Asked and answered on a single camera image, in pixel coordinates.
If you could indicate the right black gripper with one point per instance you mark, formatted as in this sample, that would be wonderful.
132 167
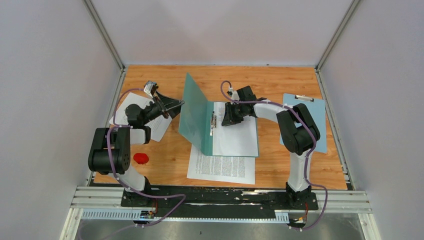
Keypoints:
229 119

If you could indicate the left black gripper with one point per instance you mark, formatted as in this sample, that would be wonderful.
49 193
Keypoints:
171 106

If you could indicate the teal green folder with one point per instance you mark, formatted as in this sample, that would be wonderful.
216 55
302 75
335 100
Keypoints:
195 117

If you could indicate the printed paper sheet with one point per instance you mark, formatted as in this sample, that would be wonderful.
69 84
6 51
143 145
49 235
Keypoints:
158 126
238 140
231 169

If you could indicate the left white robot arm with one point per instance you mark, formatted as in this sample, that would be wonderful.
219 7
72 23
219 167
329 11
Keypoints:
110 152

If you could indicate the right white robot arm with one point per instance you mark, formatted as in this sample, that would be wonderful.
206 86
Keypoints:
298 131

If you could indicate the silver folder clip mechanism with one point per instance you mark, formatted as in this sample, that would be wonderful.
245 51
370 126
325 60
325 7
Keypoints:
213 123

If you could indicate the red small object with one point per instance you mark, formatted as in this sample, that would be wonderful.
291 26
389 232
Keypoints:
141 158

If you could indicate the blue clipboard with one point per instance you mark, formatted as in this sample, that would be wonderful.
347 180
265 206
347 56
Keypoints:
317 110

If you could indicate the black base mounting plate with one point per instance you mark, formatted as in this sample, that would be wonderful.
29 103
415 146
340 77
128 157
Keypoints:
215 202

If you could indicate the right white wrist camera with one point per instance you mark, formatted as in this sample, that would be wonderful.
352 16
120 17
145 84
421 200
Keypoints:
233 94

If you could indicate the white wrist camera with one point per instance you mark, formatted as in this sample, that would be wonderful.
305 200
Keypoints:
150 88
233 94

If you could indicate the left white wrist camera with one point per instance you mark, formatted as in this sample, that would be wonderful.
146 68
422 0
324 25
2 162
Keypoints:
150 88

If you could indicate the aluminium frame rail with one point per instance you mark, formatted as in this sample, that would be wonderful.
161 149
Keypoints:
105 203

